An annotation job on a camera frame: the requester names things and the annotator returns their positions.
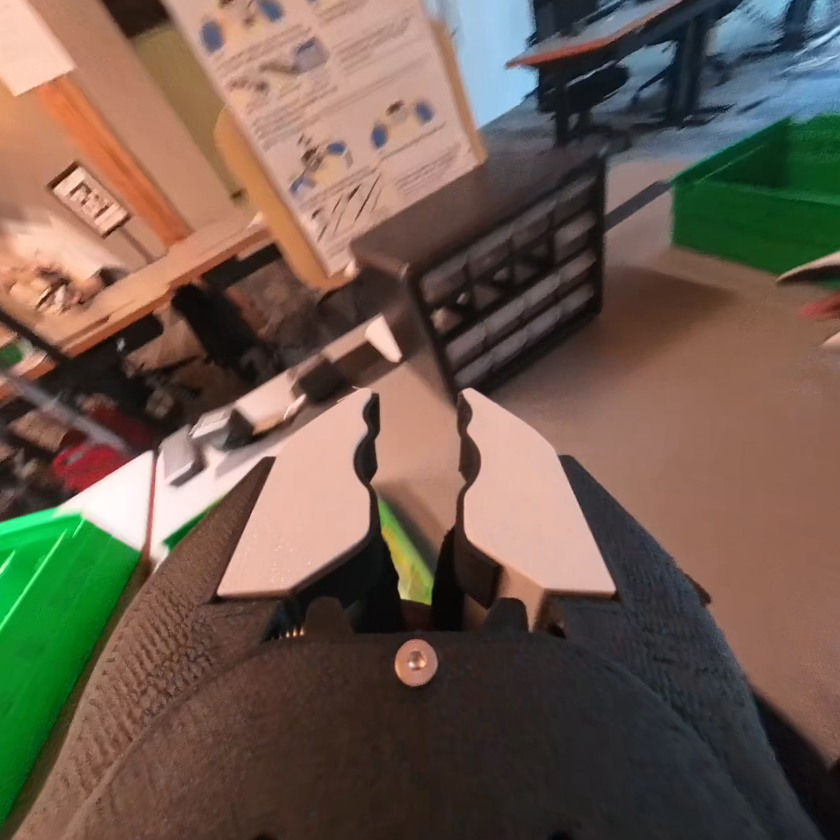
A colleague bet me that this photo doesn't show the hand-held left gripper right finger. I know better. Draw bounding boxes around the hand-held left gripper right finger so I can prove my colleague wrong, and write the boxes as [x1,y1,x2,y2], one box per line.
[455,387,618,601]

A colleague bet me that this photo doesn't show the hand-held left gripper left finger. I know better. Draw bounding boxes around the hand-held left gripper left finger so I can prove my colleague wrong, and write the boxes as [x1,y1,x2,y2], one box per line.
[217,387,382,599]

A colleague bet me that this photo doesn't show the green plastic bin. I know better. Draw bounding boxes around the green plastic bin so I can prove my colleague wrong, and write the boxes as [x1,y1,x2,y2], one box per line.
[669,117,840,273]
[0,497,435,818]

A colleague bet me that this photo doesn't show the black drawer cabinet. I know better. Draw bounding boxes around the black drawer cabinet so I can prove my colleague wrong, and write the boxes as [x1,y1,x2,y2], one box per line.
[351,154,608,398]

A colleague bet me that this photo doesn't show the small grey box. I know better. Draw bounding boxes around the small grey box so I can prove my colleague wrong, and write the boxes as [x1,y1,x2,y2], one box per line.
[233,387,308,439]

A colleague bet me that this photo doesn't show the grey power adapter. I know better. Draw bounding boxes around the grey power adapter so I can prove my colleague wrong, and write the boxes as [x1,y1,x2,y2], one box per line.
[161,433,206,485]

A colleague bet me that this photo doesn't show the dark grey charger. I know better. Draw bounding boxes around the dark grey charger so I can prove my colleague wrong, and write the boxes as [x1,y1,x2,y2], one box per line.
[289,357,345,403]

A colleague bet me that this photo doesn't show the red object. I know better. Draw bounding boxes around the red object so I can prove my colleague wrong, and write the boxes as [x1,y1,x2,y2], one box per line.
[52,443,132,492]

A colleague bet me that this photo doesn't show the wooden edged desk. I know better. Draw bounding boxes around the wooden edged desk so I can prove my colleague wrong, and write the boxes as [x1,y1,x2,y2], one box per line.
[39,217,277,358]

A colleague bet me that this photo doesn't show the tan poster board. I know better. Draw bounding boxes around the tan poster board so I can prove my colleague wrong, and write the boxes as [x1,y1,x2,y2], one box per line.
[213,108,358,291]

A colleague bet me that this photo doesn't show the black framed desk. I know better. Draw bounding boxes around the black framed desk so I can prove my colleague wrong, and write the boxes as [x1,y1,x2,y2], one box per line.
[505,0,729,142]

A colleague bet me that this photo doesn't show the illustrated instruction poster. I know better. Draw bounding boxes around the illustrated instruction poster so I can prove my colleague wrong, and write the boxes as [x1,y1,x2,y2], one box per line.
[164,0,490,277]

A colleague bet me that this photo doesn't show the framed wall sign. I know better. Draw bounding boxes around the framed wall sign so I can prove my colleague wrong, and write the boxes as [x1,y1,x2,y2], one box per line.
[49,163,130,238]

